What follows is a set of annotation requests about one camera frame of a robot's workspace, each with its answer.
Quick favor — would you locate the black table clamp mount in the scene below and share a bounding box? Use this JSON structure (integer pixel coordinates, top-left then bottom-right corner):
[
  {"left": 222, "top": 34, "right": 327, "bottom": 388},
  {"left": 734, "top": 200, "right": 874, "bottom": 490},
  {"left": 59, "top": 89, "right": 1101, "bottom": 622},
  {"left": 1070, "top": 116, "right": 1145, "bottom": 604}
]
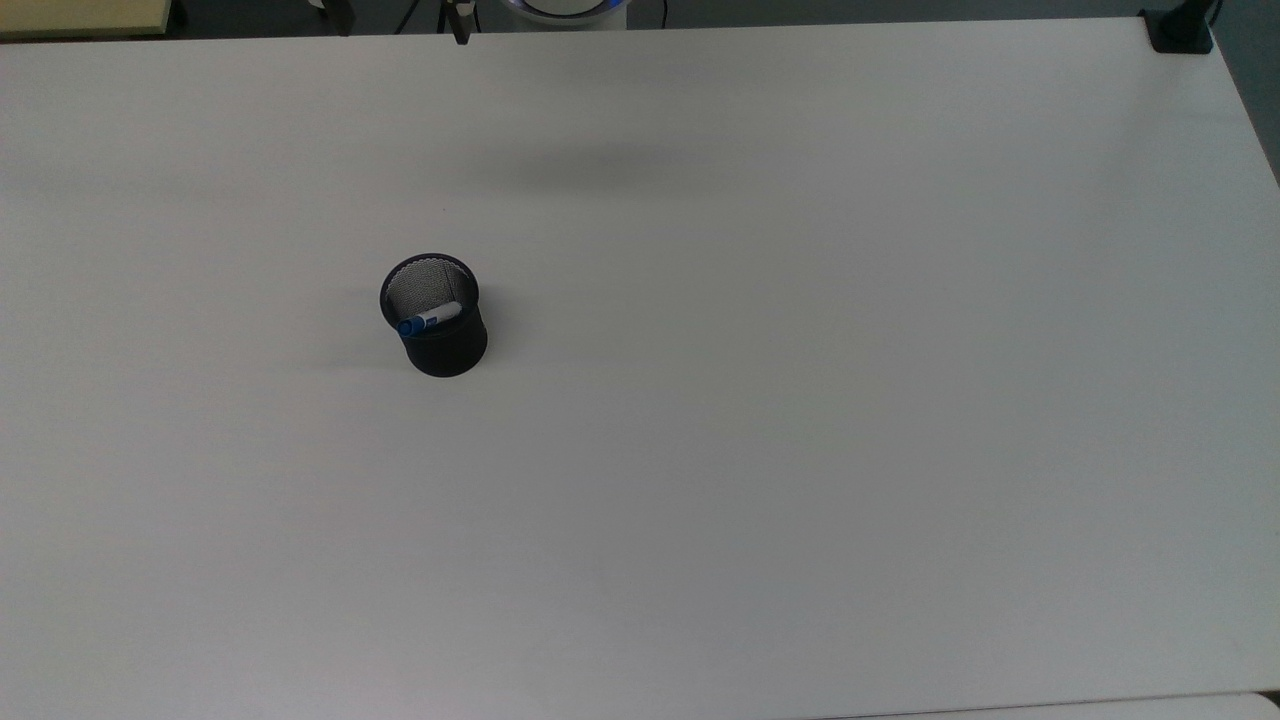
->
[{"left": 1141, "top": 0, "right": 1223, "bottom": 55}]

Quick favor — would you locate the beige side table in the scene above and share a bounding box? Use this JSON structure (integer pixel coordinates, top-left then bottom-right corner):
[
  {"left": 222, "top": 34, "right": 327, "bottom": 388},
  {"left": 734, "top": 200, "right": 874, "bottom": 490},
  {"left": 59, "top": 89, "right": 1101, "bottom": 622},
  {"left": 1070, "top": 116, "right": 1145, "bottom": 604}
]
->
[{"left": 0, "top": 0, "right": 177, "bottom": 41}]

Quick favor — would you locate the white robot base blue ring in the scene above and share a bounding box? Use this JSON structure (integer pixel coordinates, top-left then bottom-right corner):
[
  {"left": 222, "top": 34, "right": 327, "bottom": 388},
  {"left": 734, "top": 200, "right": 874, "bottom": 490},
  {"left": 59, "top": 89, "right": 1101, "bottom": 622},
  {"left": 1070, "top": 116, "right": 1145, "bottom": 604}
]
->
[{"left": 503, "top": 0, "right": 629, "bottom": 31}]

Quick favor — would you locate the black mesh pen cup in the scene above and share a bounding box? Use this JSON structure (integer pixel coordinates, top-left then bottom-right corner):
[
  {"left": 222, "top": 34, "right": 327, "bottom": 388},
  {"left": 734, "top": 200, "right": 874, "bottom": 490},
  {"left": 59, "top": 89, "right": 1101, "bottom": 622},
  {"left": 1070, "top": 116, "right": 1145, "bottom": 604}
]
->
[{"left": 379, "top": 253, "right": 489, "bottom": 379}]

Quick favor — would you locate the dark stand leg grey clip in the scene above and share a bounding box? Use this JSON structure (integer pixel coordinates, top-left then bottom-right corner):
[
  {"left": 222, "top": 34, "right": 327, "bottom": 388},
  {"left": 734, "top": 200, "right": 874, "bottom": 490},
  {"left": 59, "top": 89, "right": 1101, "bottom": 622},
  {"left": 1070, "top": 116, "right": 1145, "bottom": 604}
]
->
[{"left": 437, "top": 0, "right": 479, "bottom": 46}]

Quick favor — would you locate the blue capped white marker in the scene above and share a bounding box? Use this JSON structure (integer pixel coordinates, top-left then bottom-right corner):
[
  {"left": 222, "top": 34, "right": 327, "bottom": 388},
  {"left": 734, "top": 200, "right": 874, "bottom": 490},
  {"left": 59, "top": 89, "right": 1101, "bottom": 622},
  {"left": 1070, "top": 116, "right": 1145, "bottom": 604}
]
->
[{"left": 397, "top": 301, "right": 464, "bottom": 337}]

